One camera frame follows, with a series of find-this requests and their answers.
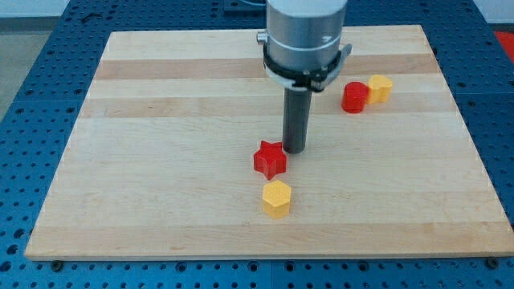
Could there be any yellow heart block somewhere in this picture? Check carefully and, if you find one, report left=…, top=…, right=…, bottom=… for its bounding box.
left=366, top=75, right=394, bottom=104

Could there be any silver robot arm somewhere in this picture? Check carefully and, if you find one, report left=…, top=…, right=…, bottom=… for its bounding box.
left=257, top=0, right=352, bottom=92

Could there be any red star block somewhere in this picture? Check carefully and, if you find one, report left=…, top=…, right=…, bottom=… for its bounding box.
left=253, top=140, right=288, bottom=180

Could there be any yellow hexagon block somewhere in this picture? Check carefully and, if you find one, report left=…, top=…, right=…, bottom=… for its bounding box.
left=262, top=180, right=292, bottom=219

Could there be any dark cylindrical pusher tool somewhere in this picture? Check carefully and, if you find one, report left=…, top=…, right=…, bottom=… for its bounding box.
left=282, top=89, right=312, bottom=154

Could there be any wooden board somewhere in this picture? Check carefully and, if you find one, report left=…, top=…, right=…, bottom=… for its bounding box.
left=25, top=25, right=513, bottom=261

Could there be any red cylinder block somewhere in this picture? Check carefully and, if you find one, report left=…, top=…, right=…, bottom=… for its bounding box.
left=341, top=82, right=369, bottom=113

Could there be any blue perforated table plate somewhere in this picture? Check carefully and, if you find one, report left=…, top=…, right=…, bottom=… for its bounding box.
left=1, top=1, right=513, bottom=288

